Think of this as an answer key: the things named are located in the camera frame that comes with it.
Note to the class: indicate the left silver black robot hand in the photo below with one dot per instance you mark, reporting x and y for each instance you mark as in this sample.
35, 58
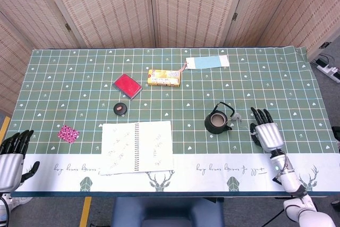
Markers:
9, 168

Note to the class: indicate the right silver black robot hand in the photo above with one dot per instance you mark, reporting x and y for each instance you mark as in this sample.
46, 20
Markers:
268, 136

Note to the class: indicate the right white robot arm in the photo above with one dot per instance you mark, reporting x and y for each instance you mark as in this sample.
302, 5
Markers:
292, 181

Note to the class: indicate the black cast iron teapot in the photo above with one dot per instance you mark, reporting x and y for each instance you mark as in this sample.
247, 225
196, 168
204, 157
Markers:
216, 126

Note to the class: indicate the green grid tablecloth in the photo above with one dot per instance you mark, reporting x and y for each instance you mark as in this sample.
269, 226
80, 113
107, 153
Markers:
186, 104

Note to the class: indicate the white power strip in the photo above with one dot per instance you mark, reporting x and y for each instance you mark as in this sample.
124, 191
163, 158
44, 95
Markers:
330, 71

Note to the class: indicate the blue and white bookmark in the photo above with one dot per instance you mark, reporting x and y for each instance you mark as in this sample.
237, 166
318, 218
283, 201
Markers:
207, 62

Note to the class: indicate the open spiral notebook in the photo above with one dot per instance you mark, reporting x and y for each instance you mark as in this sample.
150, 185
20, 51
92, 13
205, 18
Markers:
154, 147

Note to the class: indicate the yellow printed box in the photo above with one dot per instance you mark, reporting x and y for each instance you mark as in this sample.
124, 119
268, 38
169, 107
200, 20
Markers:
164, 78

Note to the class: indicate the black tape roll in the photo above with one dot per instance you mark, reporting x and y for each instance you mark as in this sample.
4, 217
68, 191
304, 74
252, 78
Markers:
120, 109

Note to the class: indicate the blue padded chair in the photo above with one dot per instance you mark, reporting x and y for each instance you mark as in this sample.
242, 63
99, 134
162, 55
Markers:
167, 212

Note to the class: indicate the red ink pad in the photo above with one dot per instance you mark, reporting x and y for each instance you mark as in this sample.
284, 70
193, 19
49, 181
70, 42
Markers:
128, 85

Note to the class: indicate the woven folding screen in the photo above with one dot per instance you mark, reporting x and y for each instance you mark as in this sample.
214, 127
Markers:
111, 9

